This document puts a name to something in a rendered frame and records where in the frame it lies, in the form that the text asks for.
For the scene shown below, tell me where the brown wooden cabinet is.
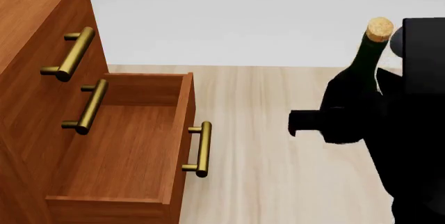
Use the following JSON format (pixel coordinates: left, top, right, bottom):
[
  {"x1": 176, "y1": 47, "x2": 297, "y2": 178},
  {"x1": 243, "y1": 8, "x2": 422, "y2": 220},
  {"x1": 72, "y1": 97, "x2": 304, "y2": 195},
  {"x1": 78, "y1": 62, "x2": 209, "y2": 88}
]
[{"x1": 0, "y1": 0, "x2": 111, "y2": 224}]

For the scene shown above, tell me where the large brass bar handle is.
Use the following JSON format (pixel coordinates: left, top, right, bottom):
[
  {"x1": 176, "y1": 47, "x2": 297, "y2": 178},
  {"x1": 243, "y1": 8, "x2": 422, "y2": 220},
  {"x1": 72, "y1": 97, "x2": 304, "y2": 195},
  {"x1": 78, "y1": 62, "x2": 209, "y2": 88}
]
[{"x1": 40, "y1": 26, "x2": 96, "y2": 83}]

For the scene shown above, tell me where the open wooden drawer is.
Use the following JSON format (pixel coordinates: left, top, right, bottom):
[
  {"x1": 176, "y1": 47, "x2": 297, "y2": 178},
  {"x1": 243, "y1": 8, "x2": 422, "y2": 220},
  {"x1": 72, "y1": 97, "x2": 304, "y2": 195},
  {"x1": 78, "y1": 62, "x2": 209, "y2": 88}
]
[{"x1": 44, "y1": 72, "x2": 196, "y2": 224}]

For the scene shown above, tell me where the dark green corked wine bottle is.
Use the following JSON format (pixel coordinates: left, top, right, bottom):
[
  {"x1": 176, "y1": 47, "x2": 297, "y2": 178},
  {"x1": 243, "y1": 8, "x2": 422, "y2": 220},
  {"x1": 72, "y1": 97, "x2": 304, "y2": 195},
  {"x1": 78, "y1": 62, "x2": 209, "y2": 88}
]
[{"x1": 320, "y1": 16, "x2": 396, "y2": 146}]

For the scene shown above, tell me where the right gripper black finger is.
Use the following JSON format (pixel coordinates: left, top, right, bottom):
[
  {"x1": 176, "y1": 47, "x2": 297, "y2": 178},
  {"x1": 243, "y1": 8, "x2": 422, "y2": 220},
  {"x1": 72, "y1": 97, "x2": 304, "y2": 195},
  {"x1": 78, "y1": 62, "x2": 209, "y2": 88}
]
[{"x1": 287, "y1": 106, "x2": 362, "y2": 138}]

